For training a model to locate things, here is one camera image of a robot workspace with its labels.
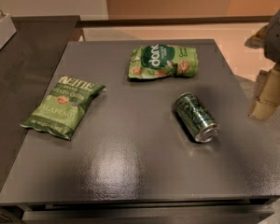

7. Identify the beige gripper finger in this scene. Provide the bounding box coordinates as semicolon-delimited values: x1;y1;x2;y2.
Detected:
249;63;280;120
245;25;268;48

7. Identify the green soda can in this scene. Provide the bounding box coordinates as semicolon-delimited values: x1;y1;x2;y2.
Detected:
175;92;219;143

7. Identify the green rice crisps bag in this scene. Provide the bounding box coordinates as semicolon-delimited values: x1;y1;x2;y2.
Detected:
128;44;199;79

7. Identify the green jalapeno chips bag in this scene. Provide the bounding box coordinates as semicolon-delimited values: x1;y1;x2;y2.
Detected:
21;76;105;140

